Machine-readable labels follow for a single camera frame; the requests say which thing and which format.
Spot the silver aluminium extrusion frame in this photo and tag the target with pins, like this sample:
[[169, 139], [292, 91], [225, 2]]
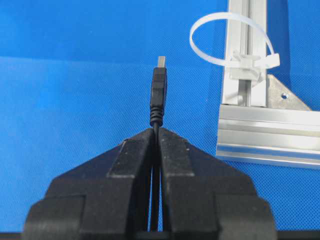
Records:
[[265, 121]]

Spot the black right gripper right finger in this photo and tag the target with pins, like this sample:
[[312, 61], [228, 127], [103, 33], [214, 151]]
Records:
[[207, 199]]

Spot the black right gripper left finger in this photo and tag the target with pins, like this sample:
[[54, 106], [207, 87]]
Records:
[[105, 198]]

